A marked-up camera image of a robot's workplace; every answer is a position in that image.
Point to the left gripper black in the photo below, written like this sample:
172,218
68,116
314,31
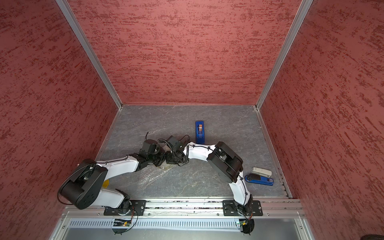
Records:
163,156

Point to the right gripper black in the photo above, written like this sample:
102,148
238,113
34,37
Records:
169,161

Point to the clear bubble wrap sheet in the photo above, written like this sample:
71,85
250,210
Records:
151,173

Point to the blue tape dispenser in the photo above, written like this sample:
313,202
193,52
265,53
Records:
200,133

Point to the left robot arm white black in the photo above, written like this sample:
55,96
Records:
85,186

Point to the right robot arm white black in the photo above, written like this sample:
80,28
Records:
222,159

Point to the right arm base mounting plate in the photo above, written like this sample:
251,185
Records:
252,208

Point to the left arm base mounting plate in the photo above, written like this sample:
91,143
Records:
127,208

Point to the yellow pencil cup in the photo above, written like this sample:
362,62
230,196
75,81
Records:
105,184

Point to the blue stapler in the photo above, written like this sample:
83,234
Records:
257,179

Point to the white stapler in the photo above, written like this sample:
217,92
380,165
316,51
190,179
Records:
262,172

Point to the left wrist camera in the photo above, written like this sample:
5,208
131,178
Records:
150,147

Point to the white perforated cable duct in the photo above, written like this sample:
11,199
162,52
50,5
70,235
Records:
166,224

